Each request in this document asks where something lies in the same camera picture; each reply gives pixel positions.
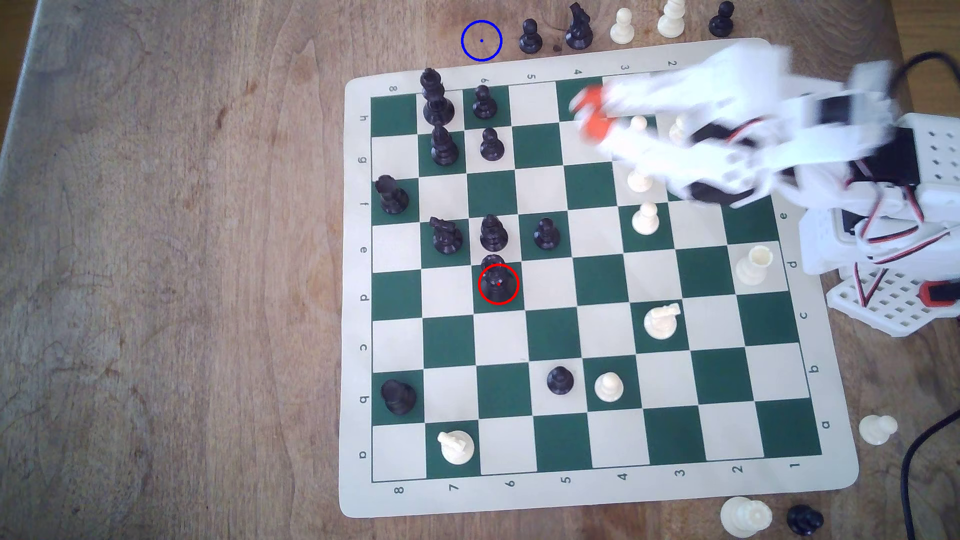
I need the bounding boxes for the black chess rook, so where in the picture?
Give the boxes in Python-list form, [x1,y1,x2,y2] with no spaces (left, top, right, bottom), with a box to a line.
[380,378,417,417]
[374,174,411,216]

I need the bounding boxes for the white perforated base plate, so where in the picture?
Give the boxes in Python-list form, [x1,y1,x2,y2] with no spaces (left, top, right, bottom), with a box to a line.
[825,261,960,339]

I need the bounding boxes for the black chess queen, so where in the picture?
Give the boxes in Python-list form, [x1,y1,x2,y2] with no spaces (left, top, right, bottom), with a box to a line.
[420,67,456,127]

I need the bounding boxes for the red base clamp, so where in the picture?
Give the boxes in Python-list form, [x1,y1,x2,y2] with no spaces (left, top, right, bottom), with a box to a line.
[918,279,960,307]

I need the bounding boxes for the white chess queen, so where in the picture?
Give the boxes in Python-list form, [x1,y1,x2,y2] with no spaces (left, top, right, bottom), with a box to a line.
[720,495,774,540]

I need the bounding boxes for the black camera cable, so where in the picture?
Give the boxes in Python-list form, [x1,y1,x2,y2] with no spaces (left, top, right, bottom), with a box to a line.
[888,51,960,102]

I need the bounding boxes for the white chess rook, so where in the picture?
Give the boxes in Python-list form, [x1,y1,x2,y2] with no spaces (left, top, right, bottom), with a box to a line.
[734,245,774,287]

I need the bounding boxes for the red white servo wires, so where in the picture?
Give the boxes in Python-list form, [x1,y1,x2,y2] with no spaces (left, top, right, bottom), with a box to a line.
[847,183,960,309]

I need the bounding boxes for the white chess bishop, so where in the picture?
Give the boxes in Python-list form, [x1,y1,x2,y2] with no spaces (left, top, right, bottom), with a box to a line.
[657,0,687,40]

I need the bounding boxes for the black chess bishop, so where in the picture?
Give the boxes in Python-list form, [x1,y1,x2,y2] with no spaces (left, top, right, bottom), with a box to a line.
[478,213,510,253]
[480,255,520,303]

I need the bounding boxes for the red white gripper servo wire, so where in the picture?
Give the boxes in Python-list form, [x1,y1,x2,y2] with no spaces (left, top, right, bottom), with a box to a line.
[690,116,774,151]

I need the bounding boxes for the black chess knight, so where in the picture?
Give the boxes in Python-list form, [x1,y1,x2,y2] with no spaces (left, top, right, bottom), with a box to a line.
[565,1,595,51]
[429,216,465,255]

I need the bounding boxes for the green white chess mat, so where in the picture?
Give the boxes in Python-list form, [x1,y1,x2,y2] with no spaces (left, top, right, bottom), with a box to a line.
[337,37,860,520]

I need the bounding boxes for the white chess knight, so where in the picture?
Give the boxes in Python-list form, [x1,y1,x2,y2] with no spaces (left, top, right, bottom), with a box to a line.
[643,302,683,341]
[437,429,476,466]

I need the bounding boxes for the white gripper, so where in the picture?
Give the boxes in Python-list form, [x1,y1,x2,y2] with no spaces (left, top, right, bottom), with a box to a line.
[570,39,800,210]

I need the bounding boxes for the black power cable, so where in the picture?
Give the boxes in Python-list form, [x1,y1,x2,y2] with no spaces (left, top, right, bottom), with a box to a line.
[902,408,960,540]

